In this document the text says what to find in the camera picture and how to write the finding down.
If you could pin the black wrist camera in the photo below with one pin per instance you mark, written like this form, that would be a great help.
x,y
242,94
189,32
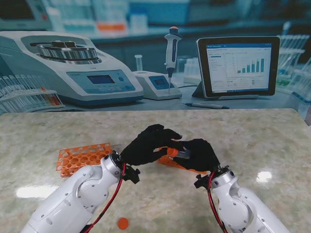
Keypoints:
x,y
132,175
201,182

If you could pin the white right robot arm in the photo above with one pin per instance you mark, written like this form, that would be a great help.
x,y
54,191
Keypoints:
x,y
243,206

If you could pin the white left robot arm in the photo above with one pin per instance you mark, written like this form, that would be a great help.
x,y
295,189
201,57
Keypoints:
x,y
77,196

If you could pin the empty orange test tube rack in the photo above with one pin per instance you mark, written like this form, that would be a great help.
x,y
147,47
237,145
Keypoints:
x,y
80,157

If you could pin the printed laboratory backdrop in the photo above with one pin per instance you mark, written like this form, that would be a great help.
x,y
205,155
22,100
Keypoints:
x,y
145,48

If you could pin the orange tube cap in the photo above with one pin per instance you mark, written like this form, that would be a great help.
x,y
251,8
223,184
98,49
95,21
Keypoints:
x,y
172,152
123,223

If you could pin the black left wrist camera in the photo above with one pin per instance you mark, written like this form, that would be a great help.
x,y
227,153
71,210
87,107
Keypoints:
x,y
132,175

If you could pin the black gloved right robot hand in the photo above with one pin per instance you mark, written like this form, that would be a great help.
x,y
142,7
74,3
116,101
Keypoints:
x,y
201,156

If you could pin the clear plastic test tube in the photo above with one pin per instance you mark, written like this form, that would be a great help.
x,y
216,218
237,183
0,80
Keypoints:
x,y
184,154

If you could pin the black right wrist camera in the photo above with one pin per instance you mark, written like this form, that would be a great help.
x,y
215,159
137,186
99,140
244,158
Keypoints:
x,y
201,182

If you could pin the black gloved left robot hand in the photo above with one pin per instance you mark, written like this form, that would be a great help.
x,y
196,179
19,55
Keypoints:
x,y
143,151

